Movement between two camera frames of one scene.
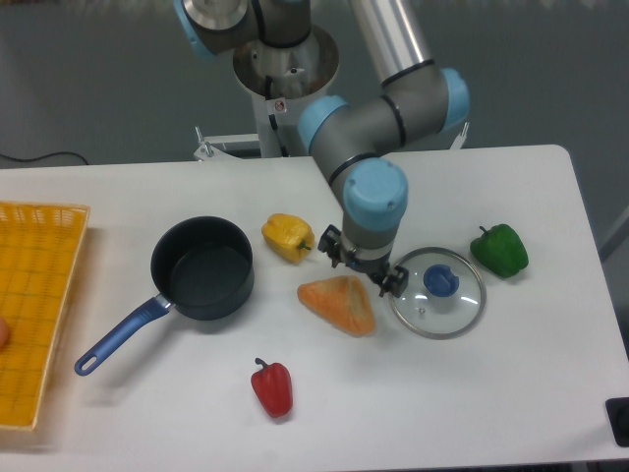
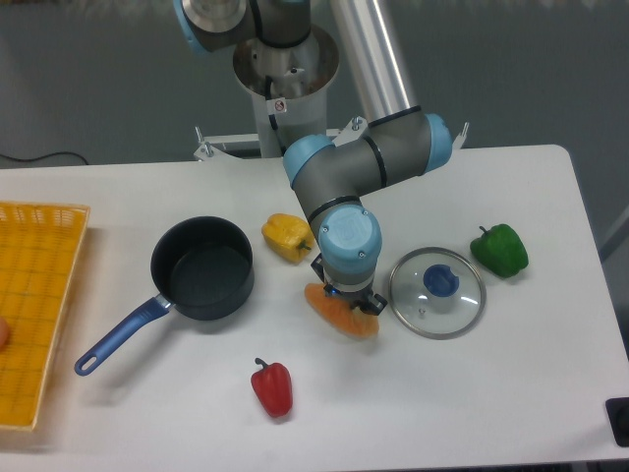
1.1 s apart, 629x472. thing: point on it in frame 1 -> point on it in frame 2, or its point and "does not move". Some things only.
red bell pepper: x=273 y=386 does not move
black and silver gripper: x=372 y=262 -> x=359 y=294
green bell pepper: x=500 y=250 does not move
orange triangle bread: x=342 y=302 does not move
